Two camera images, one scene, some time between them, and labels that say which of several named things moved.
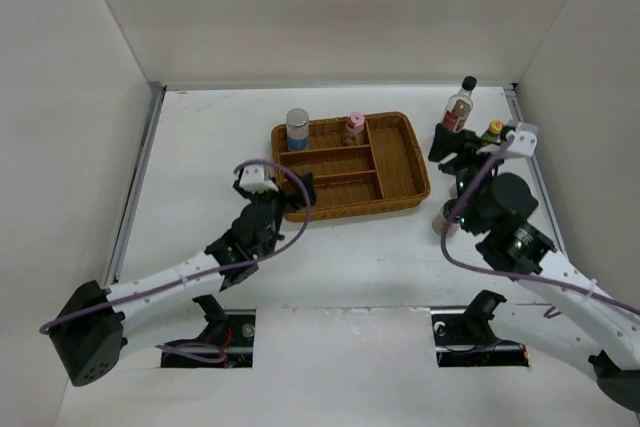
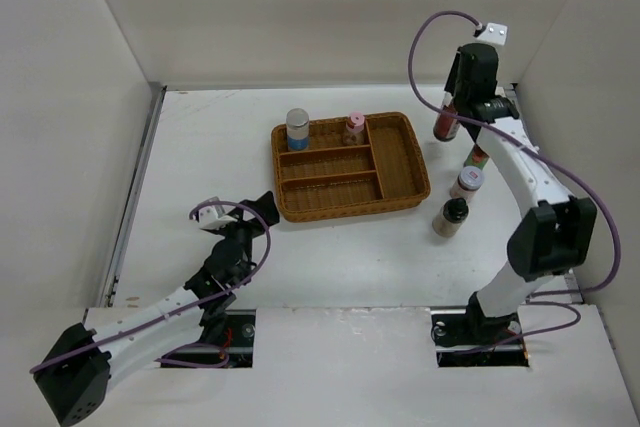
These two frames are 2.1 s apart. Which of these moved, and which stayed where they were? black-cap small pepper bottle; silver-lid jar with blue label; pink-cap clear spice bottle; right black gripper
Moved: right black gripper
Stayed: silver-lid jar with blue label; pink-cap clear spice bottle; black-cap small pepper bottle
